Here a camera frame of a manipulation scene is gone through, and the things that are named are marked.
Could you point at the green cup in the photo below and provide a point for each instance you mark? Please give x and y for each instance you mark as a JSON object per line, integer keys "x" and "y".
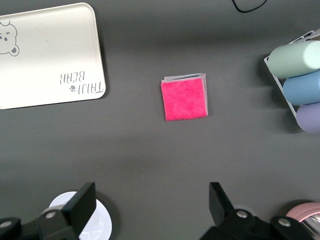
{"x": 292, "y": 58}

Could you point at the pink bowl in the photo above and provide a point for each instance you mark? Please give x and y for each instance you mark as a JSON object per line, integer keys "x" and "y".
{"x": 307, "y": 208}

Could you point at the cream tray with bear print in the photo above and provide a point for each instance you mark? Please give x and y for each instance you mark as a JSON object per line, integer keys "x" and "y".
{"x": 50, "y": 55}

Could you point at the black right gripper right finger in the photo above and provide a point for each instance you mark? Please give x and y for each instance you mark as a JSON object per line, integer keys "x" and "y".
{"x": 220, "y": 207}

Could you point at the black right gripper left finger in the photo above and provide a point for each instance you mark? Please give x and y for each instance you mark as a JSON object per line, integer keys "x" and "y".
{"x": 80, "y": 207}

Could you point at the purple cup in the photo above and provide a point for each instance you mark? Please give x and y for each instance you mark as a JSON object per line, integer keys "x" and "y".
{"x": 310, "y": 118}

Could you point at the pale lavender round plate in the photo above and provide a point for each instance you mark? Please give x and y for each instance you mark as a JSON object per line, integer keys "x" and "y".
{"x": 101, "y": 223}

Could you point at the blue cup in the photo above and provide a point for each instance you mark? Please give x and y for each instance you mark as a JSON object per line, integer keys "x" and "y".
{"x": 302, "y": 87}

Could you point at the metal scoop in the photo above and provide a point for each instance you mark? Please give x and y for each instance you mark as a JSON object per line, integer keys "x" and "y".
{"x": 313, "y": 225}

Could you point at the pink folded cloth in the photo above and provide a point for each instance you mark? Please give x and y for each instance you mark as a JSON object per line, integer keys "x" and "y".
{"x": 183, "y": 100}

